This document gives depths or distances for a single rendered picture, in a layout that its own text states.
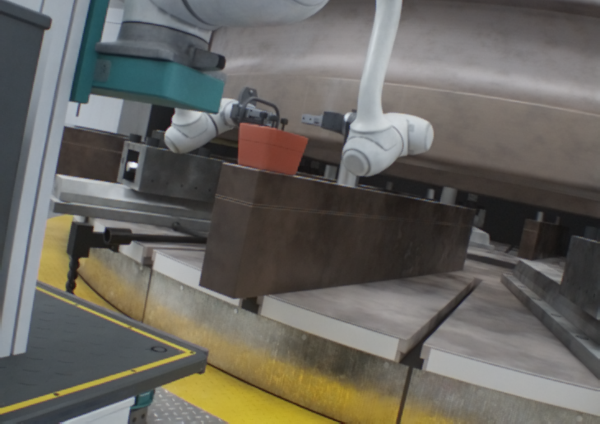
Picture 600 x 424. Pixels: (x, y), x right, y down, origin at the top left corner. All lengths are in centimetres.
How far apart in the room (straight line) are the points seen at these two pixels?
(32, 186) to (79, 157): 301
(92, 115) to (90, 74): 478
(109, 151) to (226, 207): 232
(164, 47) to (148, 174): 185
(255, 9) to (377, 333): 109
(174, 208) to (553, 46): 186
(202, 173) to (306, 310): 129
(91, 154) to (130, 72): 301
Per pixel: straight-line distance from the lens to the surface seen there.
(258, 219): 169
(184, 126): 195
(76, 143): 399
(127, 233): 229
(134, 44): 99
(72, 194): 279
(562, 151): 222
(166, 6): 98
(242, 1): 86
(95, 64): 104
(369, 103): 141
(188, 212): 297
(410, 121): 154
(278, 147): 171
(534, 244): 579
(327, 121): 162
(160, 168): 280
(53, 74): 98
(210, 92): 101
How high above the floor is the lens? 71
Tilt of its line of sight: 2 degrees down
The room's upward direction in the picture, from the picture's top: 12 degrees clockwise
